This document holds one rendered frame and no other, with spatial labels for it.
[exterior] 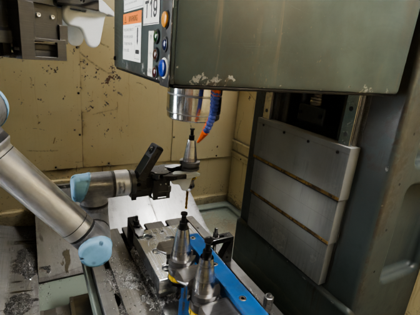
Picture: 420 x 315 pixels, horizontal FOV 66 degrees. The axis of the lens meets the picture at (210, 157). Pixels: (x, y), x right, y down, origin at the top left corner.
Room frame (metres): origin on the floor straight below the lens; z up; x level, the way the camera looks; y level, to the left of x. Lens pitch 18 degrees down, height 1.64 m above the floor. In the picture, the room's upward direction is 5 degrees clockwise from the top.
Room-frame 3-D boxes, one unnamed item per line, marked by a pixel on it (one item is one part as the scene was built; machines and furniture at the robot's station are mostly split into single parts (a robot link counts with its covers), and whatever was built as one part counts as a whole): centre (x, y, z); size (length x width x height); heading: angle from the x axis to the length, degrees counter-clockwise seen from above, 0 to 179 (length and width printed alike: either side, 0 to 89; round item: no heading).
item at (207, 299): (0.51, -0.01, 1.21); 0.06 x 0.06 x 0.03
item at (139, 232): (1.08, 0.26, 0.97); 0.13 x 0.03 x 0.15; 30
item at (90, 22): (0.44, 0.17, 1.67); 0.09 x 0.03 x 0.06; 150
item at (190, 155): (0.95, 0.06, 1.36); 0.04 x 0.04 x 0.07
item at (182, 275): (0.56, 0.02, 1.21); 0.07 x 0.05 x 0.01; 120
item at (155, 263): (0.99, 0.09, 0.97); 0.29 x 0.23 x 0.05; 30
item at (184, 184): (0.91, 0.07, 1.27); 0.09 x 0.03 x 0.06; 106
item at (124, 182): (0.84, 0.24, 1.28); 0.08 x 0.05 x 0.08; 30
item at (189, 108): (0.95, 0.06, 1.52); 0.16 x 0.16 x 0.12
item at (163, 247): (0.65, 0.07, 1.21); 0.07 x 0.05 x 0.01; 120
